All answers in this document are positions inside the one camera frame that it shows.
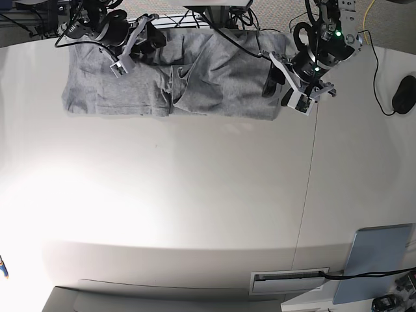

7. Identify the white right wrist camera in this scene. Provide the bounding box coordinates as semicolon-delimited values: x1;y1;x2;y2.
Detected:
110;55;135;78

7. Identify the grey T-shirt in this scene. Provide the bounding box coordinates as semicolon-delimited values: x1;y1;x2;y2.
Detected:
62;29;288;120

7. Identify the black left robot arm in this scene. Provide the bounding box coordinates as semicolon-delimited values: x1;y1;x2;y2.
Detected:
262;1;362;115

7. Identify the black power cable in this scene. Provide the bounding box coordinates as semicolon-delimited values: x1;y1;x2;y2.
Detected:
321;266;416;281

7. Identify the black mouse cable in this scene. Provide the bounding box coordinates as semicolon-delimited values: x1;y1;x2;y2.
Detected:
289;10;398;116

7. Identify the grey laptop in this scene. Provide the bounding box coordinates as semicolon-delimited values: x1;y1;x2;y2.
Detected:
332;224;413;305

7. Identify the black computer mouse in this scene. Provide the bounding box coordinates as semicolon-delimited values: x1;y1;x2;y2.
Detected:
392;75;416;115

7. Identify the white table cable tray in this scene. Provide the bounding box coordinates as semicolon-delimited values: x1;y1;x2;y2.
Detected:
249;267;329;296

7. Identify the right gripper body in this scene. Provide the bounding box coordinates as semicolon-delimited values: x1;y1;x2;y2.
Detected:
97;12;159;63

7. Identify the yellow cable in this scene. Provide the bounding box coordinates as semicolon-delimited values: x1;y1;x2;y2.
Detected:
363;0;376;45

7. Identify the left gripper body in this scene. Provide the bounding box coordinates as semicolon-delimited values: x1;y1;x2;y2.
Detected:
273;50;337;97

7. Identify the black blue device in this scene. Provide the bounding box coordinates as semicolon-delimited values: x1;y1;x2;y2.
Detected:
371;294;402;312

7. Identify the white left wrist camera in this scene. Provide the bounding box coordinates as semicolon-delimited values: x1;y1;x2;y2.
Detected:
287;90;316;116

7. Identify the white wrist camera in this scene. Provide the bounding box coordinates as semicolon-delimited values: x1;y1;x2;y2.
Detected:
110;55;135;78
287;90;316;116

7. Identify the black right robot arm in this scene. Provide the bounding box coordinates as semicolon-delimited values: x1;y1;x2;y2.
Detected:
62;1;284;114

